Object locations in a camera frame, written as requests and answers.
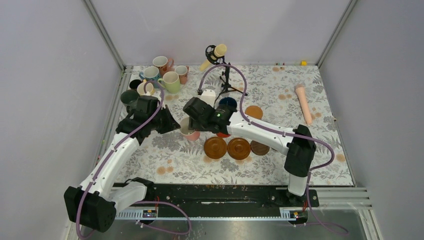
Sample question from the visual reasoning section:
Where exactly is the pink cylindrical roller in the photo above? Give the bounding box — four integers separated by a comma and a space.
295, 84, 313, 125

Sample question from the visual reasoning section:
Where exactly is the salmon mug with handle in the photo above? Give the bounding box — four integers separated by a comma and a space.
152, 56, 174, 77

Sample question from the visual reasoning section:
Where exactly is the red round coaster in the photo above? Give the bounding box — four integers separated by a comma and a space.
216, 132, 230, 138

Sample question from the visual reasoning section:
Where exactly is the light wooden round coaster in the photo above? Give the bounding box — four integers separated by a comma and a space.
244, 105, 264, 120

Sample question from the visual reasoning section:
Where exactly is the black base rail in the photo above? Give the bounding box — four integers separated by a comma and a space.
141, 180, 320, 219

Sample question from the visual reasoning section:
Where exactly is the dark brown coaster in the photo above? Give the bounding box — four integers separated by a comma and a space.
250, 140, 270, 156

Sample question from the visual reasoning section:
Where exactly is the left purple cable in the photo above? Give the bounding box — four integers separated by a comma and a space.
75, 80, 166, 240

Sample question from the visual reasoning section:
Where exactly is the yellow mug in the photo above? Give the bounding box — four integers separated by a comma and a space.
136, 82, 155, 96

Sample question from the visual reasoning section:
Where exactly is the black mug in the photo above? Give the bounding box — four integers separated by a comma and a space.
128, 79, 142, 91

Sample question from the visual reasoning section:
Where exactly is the blue patterned mug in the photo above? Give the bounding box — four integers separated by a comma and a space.
139, 66, 161, 88

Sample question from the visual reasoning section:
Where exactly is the brown wooden coaster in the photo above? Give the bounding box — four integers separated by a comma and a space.
203, 136, 227, 159

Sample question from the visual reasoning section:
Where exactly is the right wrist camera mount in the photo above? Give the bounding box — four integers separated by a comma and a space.
197, 89, 217, 108

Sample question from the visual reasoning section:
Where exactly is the brown wooden knob lid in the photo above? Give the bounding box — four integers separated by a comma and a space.
227, 137, 251, 161

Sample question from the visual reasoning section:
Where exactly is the light green mug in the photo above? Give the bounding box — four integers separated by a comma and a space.
158, 71, 181, 94

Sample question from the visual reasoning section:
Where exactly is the black microphone tripod stand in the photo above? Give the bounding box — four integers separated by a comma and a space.
215, 66, 243, 102

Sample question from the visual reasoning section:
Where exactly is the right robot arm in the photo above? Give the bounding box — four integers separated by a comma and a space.
183, 97, 317, 207

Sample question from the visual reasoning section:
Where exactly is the dark blue mug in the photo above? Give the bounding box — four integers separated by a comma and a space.
218, 97, 238, 108

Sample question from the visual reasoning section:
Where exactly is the dark green mug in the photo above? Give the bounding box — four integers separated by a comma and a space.
120, 89, 140, 111

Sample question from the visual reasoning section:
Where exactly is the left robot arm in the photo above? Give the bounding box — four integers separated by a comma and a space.
64, 95, 180, 233

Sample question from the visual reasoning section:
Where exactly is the floral table mat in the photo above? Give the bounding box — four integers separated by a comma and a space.
116, 65, 354, 186

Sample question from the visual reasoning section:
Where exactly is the small pink mug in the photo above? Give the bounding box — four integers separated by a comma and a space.
174, 65, 189, 85

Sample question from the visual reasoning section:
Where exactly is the cream microphone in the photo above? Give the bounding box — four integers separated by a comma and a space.
199, 44, 227, 72

